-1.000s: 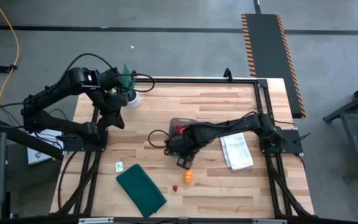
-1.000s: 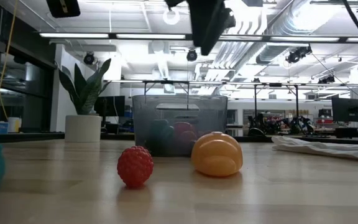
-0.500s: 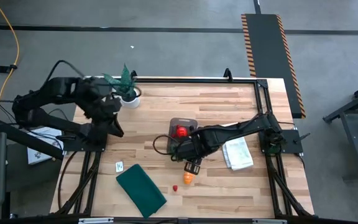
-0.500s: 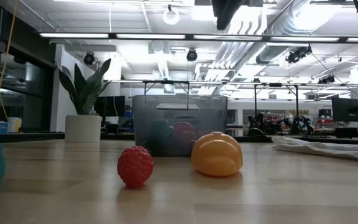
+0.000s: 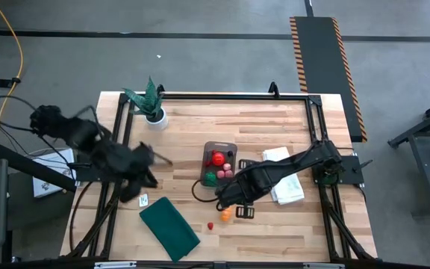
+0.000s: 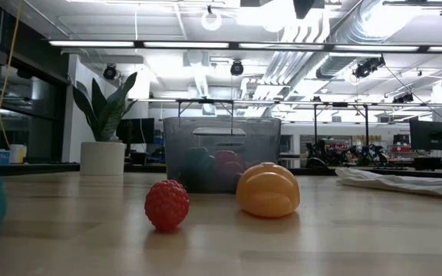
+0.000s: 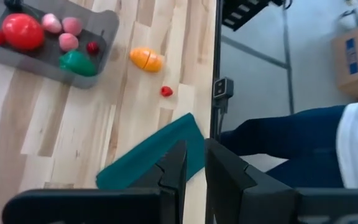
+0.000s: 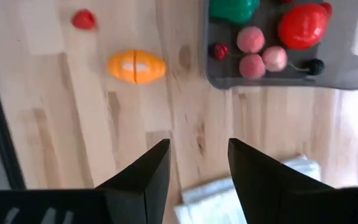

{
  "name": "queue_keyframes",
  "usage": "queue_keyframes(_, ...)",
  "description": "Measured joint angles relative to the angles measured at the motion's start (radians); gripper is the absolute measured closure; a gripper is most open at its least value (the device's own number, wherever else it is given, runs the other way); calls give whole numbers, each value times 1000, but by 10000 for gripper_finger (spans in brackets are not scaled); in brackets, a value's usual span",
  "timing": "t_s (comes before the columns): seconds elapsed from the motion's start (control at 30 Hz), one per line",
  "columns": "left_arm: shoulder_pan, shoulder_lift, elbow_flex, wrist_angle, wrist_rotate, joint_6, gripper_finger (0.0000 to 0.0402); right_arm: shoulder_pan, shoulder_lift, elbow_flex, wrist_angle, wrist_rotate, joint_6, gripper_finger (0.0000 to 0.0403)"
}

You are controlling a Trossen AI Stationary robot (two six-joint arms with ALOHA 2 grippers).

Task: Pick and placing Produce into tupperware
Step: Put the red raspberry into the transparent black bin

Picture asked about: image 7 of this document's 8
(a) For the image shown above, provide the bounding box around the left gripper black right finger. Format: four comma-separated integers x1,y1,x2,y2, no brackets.
205,138,298,224

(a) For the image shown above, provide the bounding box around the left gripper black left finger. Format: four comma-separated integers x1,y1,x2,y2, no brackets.
129,139,188,224

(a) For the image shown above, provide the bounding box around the orange sliceable toy fruit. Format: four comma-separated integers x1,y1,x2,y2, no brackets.
129,47,164,74

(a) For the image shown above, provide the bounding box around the green toy bell pepper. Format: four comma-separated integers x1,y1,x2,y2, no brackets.
58,50,98,78

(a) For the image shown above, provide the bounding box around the crimson toy cherry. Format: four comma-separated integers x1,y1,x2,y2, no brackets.
86,41,100,55

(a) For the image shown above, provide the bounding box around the pink toy peach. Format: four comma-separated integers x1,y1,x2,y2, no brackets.
61,16,83,37
41,13,63,34
58,32,80,52

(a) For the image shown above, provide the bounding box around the red toy tomato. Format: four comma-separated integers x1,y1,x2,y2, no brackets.
1,12,45,52

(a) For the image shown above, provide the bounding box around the grey translucent plastic tupperware container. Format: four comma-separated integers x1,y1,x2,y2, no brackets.
0,0,120,90

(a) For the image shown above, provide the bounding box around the dark green folded cloth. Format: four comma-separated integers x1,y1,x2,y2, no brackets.
96,112,206,190

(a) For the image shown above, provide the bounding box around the person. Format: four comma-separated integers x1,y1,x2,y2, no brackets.
221,101,358,189

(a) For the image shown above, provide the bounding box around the red toy raspberry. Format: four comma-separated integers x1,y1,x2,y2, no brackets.
160,85,174,98

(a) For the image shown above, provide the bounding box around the black slotted rack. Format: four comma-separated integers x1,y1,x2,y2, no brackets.
221,0,287,32

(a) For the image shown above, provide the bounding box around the white plastic item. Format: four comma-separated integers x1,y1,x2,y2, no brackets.
336,0,358,32

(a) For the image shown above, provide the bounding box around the small black table-level camera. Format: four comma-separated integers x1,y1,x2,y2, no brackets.
212,77,234,114

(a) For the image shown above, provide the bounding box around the grey metal stand frame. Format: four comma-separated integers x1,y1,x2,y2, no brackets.
221,6,295,114

